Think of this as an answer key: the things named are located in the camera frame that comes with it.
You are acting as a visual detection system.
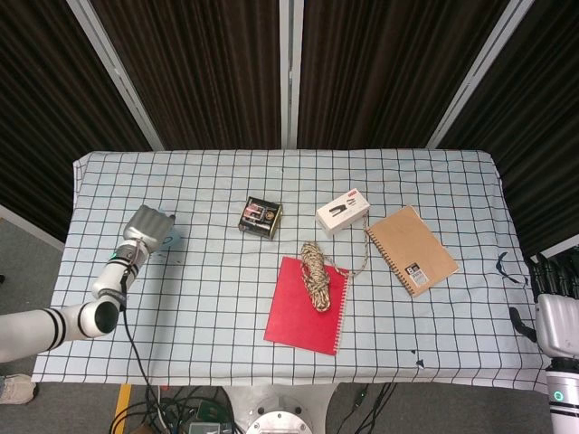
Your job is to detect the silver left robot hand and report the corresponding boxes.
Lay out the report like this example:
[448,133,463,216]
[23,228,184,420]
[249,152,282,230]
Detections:
[122,204,176,252]

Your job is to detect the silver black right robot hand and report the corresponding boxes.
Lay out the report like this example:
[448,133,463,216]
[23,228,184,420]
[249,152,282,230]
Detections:
[508,246,579,362]

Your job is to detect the light blue numbered foam cube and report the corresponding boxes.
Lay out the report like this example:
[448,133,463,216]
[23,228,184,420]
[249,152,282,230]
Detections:
[156,225,181,250]

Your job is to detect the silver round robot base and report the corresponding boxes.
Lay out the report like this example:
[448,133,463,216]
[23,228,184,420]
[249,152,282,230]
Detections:
[228,383,345,434]

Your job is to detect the black luncheon meat tin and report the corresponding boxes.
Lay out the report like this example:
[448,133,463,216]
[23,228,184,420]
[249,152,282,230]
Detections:
[236,195,284,241]

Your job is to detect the white black checked tablecloth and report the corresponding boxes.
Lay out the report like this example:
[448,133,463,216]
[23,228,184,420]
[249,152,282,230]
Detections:
[31,148,560,394]

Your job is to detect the dark corrugated partition panel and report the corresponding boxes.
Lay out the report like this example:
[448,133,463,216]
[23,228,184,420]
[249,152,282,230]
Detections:
[441,0,579,259]
[0,0,153,243]
[296,0,515,148]
[90,0,290,150]

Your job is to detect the kraft brown spiral notebook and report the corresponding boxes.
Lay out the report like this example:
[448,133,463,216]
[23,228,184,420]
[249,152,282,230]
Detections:
[365,205,460,298]

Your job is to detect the red spiral notebook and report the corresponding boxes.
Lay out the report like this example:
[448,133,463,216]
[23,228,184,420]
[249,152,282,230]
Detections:
[263,255,352,357]

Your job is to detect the white stapler carton box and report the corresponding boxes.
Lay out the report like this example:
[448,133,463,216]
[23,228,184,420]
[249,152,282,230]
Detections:
[315,189,372,239]

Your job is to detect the green circuit board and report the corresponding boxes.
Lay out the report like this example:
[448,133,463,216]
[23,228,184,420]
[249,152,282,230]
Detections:
[196,401,227,422]

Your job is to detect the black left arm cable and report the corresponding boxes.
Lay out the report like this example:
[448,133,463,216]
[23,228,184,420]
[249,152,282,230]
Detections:
[118,241,157,434]

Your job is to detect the white partition post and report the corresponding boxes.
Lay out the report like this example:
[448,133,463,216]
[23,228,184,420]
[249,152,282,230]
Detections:
[426,0,533,148]
[279,0,303,149]
[67,0,165,151]

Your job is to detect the beige braided rope bundle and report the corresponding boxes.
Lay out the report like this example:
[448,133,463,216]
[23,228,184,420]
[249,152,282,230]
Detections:
[299,215,371,314]

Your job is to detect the tangled black floor cables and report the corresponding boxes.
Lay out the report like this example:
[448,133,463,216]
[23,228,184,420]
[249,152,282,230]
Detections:
[108,383,236,434]

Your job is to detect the black floor cable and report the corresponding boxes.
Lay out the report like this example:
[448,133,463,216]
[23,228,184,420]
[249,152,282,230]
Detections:
[350,382,402,434]

